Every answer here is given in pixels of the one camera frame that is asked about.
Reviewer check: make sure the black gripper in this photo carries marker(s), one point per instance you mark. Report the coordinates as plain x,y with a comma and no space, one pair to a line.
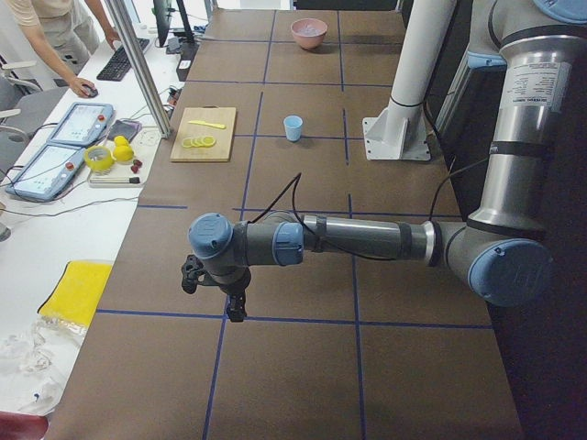
234,287

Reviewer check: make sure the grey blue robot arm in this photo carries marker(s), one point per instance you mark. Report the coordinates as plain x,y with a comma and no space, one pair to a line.
498,251

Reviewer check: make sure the person's forearm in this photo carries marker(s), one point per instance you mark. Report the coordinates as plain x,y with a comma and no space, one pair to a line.
38,42

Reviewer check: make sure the light blue plastic cup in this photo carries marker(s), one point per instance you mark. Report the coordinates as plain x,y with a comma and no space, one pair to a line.
293,126

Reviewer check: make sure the pink bowl of ice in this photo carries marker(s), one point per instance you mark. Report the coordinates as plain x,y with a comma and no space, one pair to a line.
309,33

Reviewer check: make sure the person's hand on mouse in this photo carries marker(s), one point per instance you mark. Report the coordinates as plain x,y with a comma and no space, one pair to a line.
82,84

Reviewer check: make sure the person's other hand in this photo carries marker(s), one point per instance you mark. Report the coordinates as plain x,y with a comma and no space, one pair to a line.
111,37

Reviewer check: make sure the yellow cloth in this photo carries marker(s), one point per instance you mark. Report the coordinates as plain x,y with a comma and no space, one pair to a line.
77,293

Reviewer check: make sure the lemon slices row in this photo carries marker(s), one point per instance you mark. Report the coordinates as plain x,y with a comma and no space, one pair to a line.
203,142

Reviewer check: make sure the white tray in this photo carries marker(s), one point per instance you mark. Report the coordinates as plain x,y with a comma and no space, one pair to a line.
145,145

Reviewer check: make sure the strawberry on side tray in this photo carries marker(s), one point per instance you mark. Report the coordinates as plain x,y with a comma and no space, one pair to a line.
136,165

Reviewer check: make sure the wooden cutting board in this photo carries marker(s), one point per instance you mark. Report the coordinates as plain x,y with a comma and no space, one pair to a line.
221,151

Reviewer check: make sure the yellow plastic knife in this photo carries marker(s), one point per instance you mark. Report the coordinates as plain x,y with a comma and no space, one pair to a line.
203,123

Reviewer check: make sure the yellow lemon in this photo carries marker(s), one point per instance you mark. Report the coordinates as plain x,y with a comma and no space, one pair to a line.
123,153
120,141

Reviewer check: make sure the yellow tape roll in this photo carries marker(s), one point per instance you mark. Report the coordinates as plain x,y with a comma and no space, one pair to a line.
98,158

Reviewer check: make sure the purple grey wallet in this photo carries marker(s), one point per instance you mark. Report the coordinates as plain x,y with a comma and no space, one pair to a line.
125,128

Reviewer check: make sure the crumpled clear plastic bag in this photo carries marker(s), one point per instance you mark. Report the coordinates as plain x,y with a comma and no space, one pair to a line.
36,365

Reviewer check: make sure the lower blue teach pendant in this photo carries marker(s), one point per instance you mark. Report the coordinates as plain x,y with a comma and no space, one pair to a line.
48,173

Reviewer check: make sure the blue teach pendant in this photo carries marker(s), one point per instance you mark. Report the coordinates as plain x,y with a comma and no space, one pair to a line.
83,124
48,173

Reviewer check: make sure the upper blue teach pendant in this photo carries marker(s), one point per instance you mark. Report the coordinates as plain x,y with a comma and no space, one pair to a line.
83,124

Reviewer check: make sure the black computer mouse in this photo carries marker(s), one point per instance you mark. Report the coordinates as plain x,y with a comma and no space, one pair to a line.
91,92

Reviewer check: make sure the black computer keyboard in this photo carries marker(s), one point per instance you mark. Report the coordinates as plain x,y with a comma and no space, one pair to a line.
116,68

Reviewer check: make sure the aluminium frame post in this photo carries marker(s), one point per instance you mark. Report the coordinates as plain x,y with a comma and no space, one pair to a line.
126,31

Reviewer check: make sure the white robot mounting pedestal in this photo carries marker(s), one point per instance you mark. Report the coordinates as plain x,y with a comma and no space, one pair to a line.
399,131

